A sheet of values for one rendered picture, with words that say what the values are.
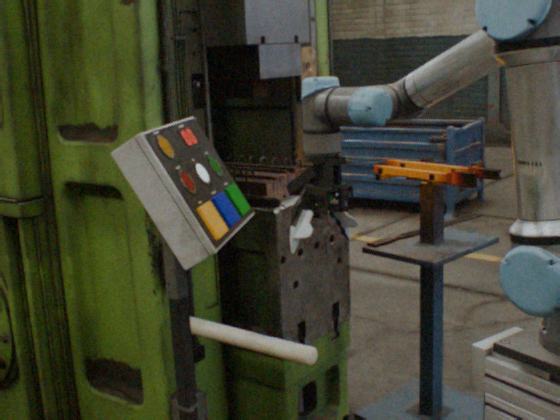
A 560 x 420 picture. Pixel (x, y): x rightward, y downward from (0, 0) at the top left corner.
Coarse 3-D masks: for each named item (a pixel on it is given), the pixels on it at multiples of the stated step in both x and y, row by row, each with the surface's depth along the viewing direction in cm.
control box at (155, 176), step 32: (160, 128) 149; (192, 128) 165; (128, 160) 140; (160, 160) 140; (192, 160) 155; (160, 192) 140; (192, 192) 145; (224, 192) 162; (160, 224) 142; (192, 224) 140; (192, 256) 142
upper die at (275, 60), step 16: (208, 48) 204; (224, 48) 200; (240, 48) 197; (256, 48) 193; (272, 48) 197; (288, 48) 203; (208, 64) 205; (224, 64) 201; (240, 64) 198; (256, 64) 194; (272, 64) 198; (288, 64) 204
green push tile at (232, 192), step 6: (228, 186) 165; (234, 186) 167; (228, 192) 162; (234, 192) 165; (240, 192) 169; (228, 198) 162; (234, 198) 163; (240, 198) 166; (234, 204) 162; (240, 204) 164; (246, 204) 168; (240, 210) 162; (246, 210) 166; (240, 216) 162
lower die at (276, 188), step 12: (252, 168) 215; (300, 168) 214; (240, 180) 206; (252, 180) 205; (264, 180) 204; (276, 180) 204; (288, 180) 209; (252, 192) 204; (264, 192) 201; (276, 192) 204
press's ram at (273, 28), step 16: (208, 0) 194; (224, 0) 190; (240, 0) 187; (256, 0) 190; (272, 0) 196; (288, 0) 202; (304, 0) 208; (208, 16) 195; (224, 16) 191; (240, 16) 188; (256, 16) 191; (272, 16) 196; (288, 16) 202; (304, 16) 208; (208, 32) 196; (224, 32) 193; (240, 32) 189; (256, 32) 191; (272, 32) 197; (288, 32) 203; (304, 32) 209
